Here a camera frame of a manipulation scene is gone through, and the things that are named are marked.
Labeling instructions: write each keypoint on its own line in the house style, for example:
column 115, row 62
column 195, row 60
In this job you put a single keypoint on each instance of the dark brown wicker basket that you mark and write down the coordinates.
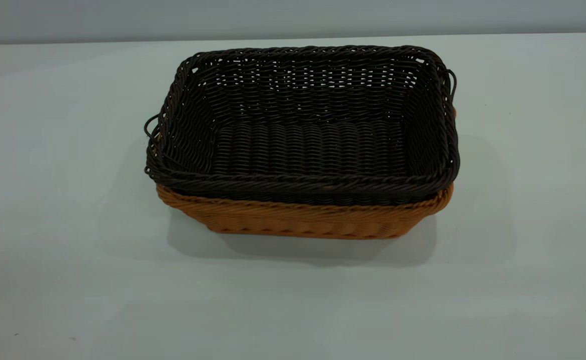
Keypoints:
column 298, row 145

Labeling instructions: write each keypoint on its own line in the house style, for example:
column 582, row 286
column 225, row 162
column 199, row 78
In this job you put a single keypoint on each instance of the light brown wicker basket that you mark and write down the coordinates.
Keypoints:
column 298, row 222

